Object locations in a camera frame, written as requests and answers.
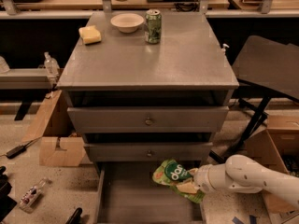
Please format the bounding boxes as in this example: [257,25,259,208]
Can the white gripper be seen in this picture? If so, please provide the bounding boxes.
[177,164,217,194]

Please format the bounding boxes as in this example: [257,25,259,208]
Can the green rice chip bag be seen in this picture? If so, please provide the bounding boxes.
[152,159,205,203]

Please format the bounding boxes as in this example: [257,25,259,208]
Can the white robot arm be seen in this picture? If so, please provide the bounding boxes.
[176,155,299,209]

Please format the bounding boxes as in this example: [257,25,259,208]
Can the grey open bottom drawer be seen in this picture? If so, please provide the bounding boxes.
[94,161,206,224]

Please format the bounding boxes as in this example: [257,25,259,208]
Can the grey middle drawer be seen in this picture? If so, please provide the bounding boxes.
[84,142,212,161]

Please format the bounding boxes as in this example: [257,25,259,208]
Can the grey drawer cabinet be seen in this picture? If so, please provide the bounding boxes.
[56,10,240,224]

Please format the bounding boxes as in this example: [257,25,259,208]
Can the grey top drawer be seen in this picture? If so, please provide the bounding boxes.
[67,106,228,133]

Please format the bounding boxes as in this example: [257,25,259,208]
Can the brown cardboard box right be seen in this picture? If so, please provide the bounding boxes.
[245,116,299,224]

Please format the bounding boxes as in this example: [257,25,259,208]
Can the cardboard pieces left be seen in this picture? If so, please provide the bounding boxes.
[22,91,91,167]

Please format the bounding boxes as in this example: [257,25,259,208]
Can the black folding table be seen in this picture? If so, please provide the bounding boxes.
[209,35,299,163]

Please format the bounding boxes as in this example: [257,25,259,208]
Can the small white pump bottle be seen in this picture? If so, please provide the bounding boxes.
[221,43,230,54]

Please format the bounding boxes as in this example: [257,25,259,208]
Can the clear plastic bottle floor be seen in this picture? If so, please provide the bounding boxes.
[19,177,50,213]

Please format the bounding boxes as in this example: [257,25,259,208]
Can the black power adapter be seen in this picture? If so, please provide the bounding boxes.
[6,140,36,160]

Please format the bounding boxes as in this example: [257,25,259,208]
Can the green soda can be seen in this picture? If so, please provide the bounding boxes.
[144,9,162,44]

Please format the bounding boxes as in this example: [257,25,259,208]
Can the white bowl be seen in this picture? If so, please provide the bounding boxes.
[110,13,144,34]

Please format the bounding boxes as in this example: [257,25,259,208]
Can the yellow sponge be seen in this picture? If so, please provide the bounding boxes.
[78,25,102,45]

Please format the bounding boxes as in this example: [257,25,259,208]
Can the black object bottom left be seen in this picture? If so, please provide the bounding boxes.
[0,166,17,223]

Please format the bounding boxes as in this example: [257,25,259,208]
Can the clear bottle on shelf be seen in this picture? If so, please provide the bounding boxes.
[44,52,60,76]

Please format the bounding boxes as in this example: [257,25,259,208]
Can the black handle bottom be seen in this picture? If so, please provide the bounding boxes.
[65,207,82,224]

